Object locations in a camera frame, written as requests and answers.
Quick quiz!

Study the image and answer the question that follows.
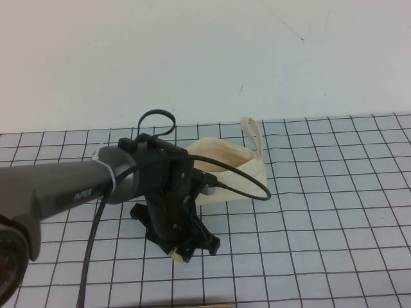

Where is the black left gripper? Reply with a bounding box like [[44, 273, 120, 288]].
[[129, 187, 222, 264]]

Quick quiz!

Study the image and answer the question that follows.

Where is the beige eraser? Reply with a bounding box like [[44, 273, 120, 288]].
[[171, 249, 190, 264]]

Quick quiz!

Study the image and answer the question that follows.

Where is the white zip tie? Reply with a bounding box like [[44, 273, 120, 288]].
[[91, 150, 118, 200]]

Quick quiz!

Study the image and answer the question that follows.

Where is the cream canvas tote bag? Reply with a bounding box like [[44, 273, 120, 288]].
[[185, 116, 268, 207]]

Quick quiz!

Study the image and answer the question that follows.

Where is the white grid mat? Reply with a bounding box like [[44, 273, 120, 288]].
[[0, 112, 411, 308]]

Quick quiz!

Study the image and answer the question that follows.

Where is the long black cable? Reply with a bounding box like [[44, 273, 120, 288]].
[[75, 153, 272, 308]]

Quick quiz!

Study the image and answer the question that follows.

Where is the short black looped cable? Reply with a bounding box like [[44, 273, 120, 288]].
[[137, 109, 177, 144]]

